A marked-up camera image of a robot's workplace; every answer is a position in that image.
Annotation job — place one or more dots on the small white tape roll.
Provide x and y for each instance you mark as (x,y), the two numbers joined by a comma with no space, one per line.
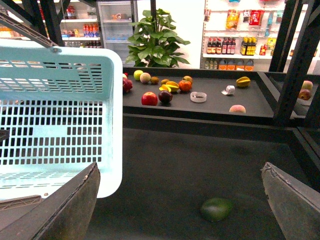
(229,90)

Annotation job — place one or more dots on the dark green avocado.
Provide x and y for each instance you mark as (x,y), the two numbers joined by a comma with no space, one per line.
(216,209)

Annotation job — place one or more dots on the brown kiwi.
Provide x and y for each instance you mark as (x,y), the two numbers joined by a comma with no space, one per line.
(164,81)
(154,80)

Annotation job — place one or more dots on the green potted plant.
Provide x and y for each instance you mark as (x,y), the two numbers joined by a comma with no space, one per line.
(155,43)

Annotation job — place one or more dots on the dark purple plum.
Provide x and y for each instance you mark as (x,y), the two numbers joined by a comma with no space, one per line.
(165,96)

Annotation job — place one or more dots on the orange persimmon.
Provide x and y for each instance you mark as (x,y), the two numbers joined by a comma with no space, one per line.
(185,86)

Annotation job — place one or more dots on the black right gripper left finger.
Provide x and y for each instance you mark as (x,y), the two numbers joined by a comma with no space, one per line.
(64,215)

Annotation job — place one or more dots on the pink dragon fruit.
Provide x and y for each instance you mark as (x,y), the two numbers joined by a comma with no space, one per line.
(127,85)

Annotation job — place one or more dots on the pale apple side shelf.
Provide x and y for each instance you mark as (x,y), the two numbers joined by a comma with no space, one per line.
(308,85)

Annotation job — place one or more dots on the pale pink peach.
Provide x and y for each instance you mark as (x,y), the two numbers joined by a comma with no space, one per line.
(145,78)

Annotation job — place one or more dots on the clear tape roll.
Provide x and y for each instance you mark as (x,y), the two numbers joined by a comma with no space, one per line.
(198,97)

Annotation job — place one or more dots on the green red mango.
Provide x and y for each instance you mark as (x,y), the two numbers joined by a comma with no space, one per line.
(188,78)

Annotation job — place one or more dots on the green apple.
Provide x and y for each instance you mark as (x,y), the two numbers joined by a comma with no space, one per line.
(137,74)

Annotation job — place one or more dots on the light blue plastic basket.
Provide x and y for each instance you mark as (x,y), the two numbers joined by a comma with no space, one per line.
(62,110)

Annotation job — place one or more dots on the red apple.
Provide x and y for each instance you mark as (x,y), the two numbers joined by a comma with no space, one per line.
(149,99)

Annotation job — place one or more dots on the pink peach front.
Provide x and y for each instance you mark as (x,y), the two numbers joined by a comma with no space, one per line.
(237,109)

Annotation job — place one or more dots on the red apple side shelf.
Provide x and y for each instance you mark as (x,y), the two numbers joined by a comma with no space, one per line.
(305,94)

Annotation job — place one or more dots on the yellow starfruit far right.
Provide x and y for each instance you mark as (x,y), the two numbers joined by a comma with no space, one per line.
(243,82)

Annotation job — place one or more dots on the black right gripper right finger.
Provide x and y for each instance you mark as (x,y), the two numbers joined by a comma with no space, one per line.
(295,205)

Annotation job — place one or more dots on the yellow starfruit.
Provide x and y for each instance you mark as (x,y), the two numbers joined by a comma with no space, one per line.
(169,86)
(243,82)

